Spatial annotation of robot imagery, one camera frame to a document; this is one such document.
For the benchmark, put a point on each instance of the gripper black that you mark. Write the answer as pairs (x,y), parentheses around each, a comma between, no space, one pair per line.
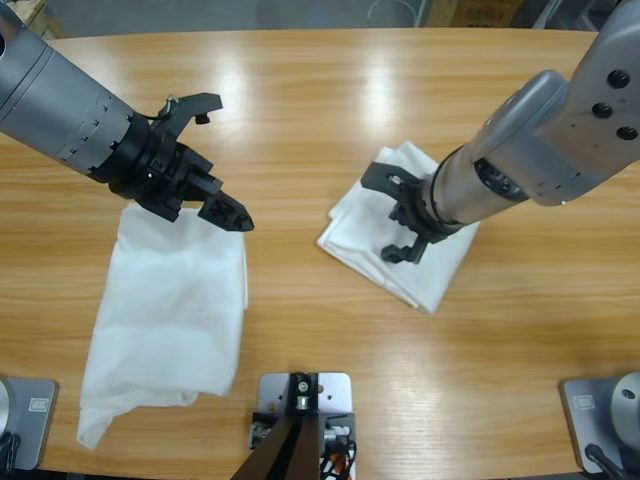
(420,215)
(155,170)

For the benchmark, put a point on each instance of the white t-shirt with small logo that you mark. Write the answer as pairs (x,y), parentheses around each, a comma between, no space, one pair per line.
(350,235)

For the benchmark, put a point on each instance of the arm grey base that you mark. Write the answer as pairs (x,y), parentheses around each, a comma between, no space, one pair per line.
(590,415)
(30,420)

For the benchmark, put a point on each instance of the brown cardboard box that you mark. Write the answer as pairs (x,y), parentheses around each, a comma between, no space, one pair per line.
(482,12)

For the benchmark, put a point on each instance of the light wooden box stack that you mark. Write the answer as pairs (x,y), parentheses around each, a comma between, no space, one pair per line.
(47,22)

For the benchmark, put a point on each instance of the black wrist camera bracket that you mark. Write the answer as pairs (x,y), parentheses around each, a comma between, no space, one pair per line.
(200,102)
(380,175)

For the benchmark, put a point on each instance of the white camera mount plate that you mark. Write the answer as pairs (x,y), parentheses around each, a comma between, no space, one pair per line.
(335,390)

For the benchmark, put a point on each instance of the black post clamp bracket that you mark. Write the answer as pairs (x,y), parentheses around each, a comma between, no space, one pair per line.
(345,420)

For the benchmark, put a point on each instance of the dark camera post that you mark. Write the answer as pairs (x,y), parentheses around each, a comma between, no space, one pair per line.
(285,450)

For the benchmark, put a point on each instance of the grey metal frame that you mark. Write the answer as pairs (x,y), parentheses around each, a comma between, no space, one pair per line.
(565,12)

